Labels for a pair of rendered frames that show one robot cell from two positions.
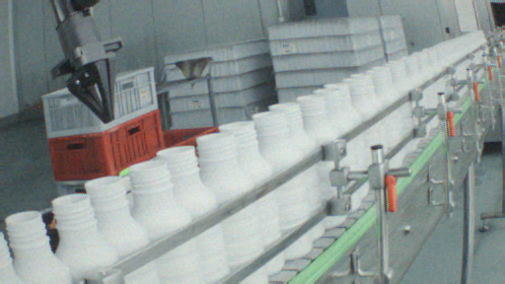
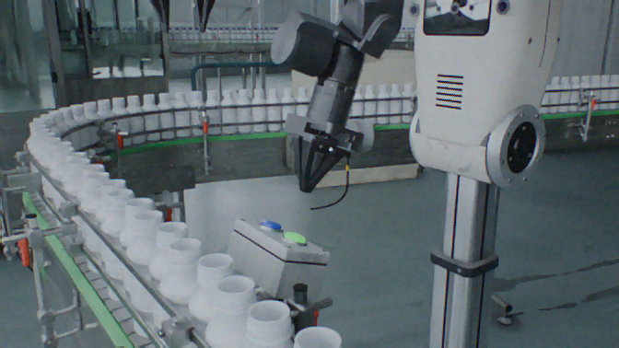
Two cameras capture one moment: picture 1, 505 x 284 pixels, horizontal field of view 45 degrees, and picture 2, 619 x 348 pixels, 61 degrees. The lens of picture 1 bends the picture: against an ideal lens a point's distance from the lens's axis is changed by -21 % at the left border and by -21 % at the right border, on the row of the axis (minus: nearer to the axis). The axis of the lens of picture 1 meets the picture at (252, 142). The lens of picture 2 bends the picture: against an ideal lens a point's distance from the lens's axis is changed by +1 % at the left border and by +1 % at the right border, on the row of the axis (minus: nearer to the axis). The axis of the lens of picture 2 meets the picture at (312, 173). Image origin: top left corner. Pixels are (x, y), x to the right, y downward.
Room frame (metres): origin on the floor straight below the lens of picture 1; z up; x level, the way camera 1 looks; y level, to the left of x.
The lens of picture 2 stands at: (1.17, -0.45, 1.40)
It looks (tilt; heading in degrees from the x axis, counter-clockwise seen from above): 16 degrees down; 115
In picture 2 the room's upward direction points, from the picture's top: straight up
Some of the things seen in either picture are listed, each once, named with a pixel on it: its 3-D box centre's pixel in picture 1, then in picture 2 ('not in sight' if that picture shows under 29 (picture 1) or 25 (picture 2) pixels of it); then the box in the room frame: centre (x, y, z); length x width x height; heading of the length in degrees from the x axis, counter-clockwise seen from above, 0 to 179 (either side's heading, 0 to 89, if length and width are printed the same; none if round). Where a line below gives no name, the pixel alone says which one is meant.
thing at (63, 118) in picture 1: (99, 102); not in sight; (3.52, 0.73, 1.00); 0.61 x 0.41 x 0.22; 159
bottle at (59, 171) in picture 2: not in sight; (69, 189); (0.31, 0.26, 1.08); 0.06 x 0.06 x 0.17
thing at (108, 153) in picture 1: (105, 145); not in sight; (3.53, 0.73, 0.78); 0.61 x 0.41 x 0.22; 158
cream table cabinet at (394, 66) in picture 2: not in sight; (355, 115); (-0.51, 4.17, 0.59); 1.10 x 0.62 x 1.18; 44
